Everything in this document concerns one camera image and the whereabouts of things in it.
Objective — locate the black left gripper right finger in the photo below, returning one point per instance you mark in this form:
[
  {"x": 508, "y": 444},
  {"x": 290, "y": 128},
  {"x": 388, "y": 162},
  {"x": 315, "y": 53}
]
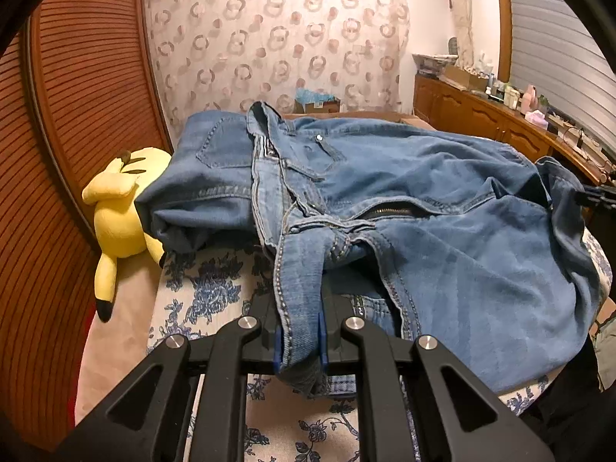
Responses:
[{"x": 415, "y": 400}]

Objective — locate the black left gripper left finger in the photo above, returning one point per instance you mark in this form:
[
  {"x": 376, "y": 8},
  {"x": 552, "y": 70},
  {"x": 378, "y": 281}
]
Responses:
[{"x": 186, "y": 400}]

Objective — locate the blue denim jeans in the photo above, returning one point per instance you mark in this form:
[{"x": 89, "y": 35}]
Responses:
[{"x": 425, "y": 232}]

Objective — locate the pink tissue pack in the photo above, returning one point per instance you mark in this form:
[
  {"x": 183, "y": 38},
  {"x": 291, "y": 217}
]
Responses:
[{"x": 537, "y": 118}]

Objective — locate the pink bottle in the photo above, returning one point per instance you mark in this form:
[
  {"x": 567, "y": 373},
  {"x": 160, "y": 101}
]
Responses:
[{"x": 529, "y": 100}]

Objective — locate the blue floral white quilt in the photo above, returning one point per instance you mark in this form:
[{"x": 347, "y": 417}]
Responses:
[{"x": 200, "y": 293}]

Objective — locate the wooden sideboard cabinet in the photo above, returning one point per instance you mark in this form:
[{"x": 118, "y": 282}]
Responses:
[{"x": 448, "y": 109}]

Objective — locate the grey window roller blind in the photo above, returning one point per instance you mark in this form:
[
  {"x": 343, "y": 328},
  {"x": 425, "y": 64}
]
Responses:
[{"x": 552, "y": 50}]

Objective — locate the cardboard box on sideboard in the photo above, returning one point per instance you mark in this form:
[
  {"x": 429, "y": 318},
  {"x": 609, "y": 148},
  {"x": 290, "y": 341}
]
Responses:
[{"x": 462, "y": 79}]

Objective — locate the yellow plush toy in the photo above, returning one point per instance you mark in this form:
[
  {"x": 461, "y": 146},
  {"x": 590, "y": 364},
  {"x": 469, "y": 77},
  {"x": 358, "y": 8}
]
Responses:
[{"x": 117, "y": 225}]

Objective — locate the stack of newspapers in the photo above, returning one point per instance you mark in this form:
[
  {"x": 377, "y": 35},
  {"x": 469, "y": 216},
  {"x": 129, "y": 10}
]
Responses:
[{"x": 433, "y": 64}]

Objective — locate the cardboard box with blue bag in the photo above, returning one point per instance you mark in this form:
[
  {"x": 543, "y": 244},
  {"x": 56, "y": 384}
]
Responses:
[{"x": 311, "y": 102}]

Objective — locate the brown louvered wardrobe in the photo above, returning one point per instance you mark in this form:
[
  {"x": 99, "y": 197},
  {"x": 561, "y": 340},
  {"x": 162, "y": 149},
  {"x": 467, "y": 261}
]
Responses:
[{"x": 76, "y": 90}]

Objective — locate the circle patterned sheer curtain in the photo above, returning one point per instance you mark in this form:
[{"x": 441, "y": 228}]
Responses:
[{"x": 227, "y": 54}]

